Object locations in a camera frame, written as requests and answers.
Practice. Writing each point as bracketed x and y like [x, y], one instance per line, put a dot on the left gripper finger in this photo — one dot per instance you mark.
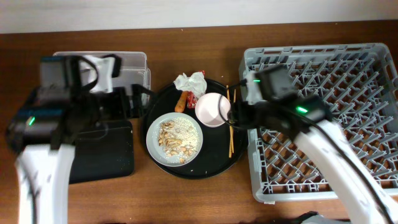
[140, 109]
[141, 95]

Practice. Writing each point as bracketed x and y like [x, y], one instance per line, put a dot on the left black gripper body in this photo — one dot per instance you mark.
[115, 103]

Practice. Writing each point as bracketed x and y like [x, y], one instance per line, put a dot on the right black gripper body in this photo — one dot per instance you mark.
[255, 115]

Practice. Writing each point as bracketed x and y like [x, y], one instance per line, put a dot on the wooden chopstick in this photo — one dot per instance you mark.
[233, 140]
[228, 97]

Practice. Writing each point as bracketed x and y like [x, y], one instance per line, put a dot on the pink plastic bowl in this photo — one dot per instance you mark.
[210, 107]

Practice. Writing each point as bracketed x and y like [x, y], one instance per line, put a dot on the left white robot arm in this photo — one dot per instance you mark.
[75, 127]

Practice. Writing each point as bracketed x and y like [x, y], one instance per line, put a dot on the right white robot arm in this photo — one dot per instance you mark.
[274, 103]

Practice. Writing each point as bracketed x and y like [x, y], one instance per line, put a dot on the grey plastic dishwasher rack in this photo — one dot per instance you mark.
[359, 84]

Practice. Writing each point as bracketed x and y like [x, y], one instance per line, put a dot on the clear plastic storage box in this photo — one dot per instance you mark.
[133, 69]

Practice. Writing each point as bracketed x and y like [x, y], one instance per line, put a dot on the orange carrot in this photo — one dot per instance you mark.
[181, 103]

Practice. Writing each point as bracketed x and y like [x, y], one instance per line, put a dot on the grey plate with food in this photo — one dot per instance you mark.
[174, 139]

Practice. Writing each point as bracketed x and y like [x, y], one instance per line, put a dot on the black rectangular bin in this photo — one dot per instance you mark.
[102, 152]

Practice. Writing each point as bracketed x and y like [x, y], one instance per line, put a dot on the red snack wrapper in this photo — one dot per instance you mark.
[191, 100]

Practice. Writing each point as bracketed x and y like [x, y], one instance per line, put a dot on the crumpled white paper napkin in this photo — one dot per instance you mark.
[181, 82]

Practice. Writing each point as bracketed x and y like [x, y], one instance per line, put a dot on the round black serving tray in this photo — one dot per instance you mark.
[213, 158]

